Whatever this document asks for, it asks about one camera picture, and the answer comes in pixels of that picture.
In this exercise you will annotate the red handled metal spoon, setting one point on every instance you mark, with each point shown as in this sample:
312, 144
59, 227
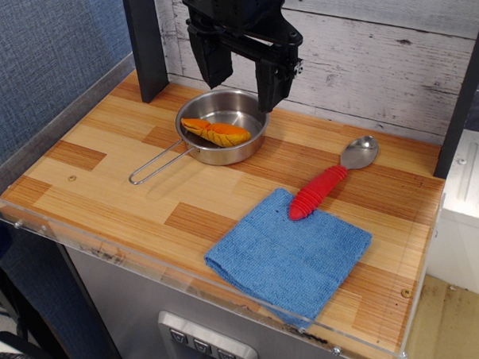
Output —
360, 153

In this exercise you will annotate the steel button control panel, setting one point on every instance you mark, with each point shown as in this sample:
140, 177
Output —
189, 340

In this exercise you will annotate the blue folded cloth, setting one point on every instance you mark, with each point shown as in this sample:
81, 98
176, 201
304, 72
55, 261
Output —
294, 267

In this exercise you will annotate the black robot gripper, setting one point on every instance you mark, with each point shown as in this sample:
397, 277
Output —
254, 29

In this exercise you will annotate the small steel saucepan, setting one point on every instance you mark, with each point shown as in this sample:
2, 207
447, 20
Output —
230, 106

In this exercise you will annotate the clear acrylic front guard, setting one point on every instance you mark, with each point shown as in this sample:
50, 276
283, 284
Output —
167, 235

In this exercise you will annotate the dark left vertical post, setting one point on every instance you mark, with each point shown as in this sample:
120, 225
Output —
147, 49

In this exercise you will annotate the dark right vertical post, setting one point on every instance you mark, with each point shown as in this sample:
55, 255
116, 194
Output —
459, 115

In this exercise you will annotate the white ridged side unit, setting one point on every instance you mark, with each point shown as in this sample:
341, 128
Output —
454, 251

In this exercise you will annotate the dark vertical post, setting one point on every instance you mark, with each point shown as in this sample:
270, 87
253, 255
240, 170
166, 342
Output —
147, 49
459, 115

